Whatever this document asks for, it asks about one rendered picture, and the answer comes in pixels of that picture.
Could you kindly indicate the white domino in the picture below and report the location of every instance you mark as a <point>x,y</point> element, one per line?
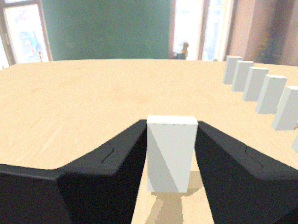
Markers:
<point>270,94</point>
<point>170,152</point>
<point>254,84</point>
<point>230,69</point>
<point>286,115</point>
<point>240,75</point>
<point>295,144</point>

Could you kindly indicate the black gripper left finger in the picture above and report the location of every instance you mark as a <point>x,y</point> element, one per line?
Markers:
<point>100,187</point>

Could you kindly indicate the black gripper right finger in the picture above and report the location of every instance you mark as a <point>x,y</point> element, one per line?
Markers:
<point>244,186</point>

